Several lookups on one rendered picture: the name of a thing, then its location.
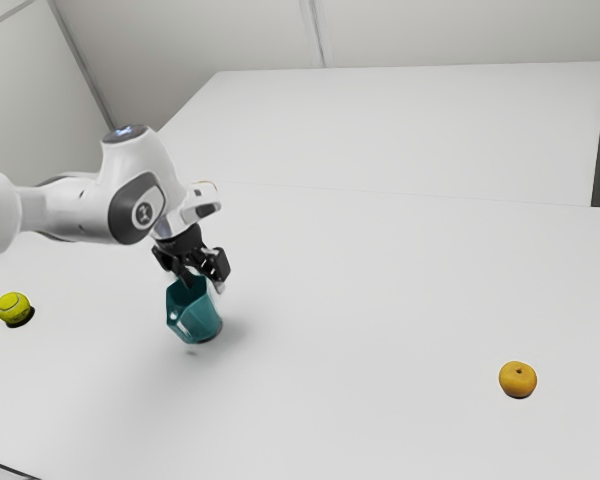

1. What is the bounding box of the orange fruit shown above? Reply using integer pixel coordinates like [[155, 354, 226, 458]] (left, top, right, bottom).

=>
[[498, 360, 539, 400]]

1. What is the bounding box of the yellow tennis ball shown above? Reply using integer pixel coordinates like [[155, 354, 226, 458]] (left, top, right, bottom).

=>
[[0, 291, 32, 325]]

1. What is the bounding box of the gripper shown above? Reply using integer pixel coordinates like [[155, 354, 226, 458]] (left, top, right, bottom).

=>
[[150, 223, 232, 296]]

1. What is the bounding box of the teal faceted mug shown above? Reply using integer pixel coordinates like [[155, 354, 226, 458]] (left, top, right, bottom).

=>
[[165, 274, 224, 345]]

